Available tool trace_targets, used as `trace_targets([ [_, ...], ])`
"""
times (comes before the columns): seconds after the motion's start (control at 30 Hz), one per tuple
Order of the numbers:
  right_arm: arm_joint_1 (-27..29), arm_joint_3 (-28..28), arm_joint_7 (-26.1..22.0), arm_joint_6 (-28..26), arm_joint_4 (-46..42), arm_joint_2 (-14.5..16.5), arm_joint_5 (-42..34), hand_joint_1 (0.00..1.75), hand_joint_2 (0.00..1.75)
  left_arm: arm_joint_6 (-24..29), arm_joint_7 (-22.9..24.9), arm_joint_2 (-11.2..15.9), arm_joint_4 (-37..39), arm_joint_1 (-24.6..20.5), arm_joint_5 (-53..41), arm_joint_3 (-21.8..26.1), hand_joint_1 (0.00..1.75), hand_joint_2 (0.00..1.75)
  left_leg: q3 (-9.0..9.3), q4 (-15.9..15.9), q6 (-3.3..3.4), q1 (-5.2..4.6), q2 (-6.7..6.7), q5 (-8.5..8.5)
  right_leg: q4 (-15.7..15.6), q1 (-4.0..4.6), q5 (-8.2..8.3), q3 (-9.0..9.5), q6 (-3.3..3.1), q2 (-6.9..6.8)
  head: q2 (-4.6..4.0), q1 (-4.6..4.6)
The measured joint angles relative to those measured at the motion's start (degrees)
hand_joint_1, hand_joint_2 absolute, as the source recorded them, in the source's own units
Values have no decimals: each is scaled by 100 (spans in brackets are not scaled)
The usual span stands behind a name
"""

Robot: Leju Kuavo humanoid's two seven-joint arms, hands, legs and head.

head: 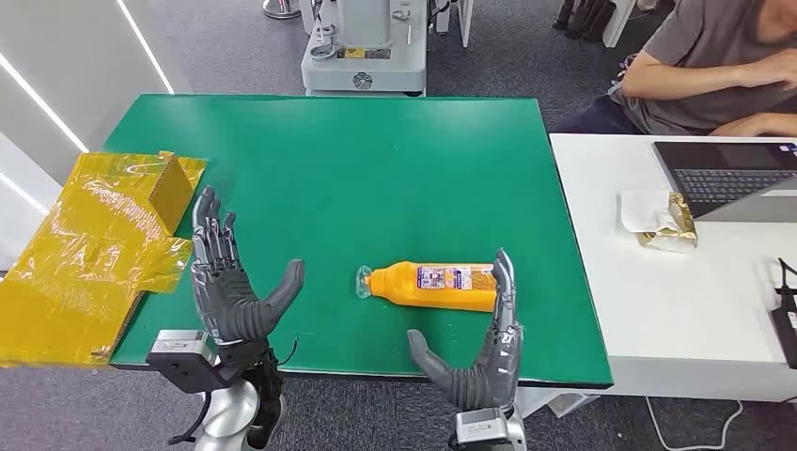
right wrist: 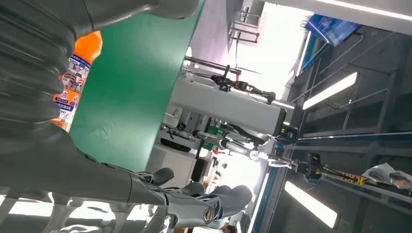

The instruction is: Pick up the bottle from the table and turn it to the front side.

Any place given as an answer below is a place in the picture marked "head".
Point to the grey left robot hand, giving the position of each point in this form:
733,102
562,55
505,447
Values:
227,299

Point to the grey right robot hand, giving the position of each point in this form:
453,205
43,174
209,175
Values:
498,367

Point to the orange plastic bottle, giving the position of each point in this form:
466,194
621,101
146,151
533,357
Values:
405,286

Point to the white robot base machine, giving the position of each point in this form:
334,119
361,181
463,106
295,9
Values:
364,68

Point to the yellow taped cardboard box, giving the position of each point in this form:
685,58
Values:
81,261

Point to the green top table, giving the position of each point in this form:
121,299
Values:
373,174

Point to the white desk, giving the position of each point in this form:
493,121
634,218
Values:
685,299

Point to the gold tissue pack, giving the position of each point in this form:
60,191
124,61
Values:
654,215

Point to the dark grey laptop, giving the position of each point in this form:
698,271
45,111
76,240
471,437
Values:
716,180

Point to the black power adapter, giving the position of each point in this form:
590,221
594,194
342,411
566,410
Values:
787,323

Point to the chrome stand base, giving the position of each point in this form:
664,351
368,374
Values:
281,9

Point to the white furniture leg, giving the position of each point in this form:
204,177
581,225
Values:
464,18

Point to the black chair legs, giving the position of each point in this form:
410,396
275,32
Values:
585,15

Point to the person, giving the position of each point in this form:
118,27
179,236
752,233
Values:
703,62

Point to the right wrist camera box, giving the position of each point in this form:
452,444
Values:
479,431

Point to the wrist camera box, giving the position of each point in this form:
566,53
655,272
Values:
180,361
479,431

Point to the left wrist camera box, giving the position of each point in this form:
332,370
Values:
180,361

